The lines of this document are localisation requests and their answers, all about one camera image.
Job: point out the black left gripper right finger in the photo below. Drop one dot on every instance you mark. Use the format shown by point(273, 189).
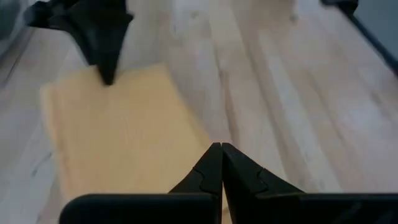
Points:
point(245, 177)

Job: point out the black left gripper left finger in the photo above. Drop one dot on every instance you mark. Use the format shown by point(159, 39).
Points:
point(206, 177)

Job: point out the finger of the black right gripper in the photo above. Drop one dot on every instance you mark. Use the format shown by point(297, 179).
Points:
point(98, 49)
point(113, 46)

